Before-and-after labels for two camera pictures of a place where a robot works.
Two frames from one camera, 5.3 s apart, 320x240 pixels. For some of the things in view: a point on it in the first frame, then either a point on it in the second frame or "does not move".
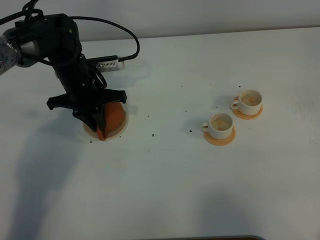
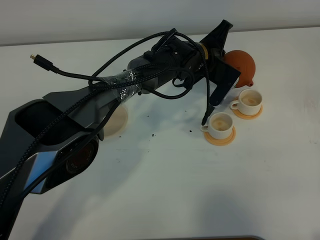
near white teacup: (220, 126) does not move
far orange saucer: (238, 113) does not move
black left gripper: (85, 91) -> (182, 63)
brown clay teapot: (113, 118) -> (243, 62)
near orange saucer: (220, 142) does not move
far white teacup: (250, 102) does not move
